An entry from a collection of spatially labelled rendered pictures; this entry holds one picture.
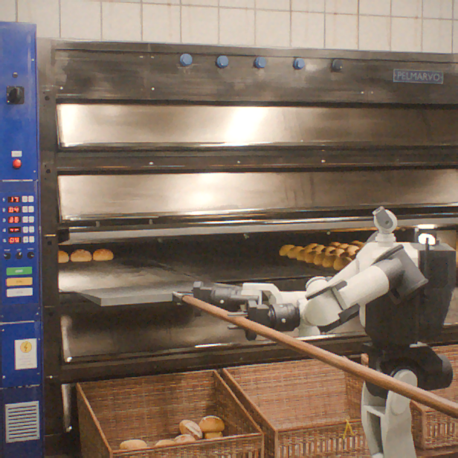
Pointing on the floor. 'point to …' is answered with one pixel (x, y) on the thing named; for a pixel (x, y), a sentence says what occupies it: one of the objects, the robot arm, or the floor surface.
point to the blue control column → (13, 378)
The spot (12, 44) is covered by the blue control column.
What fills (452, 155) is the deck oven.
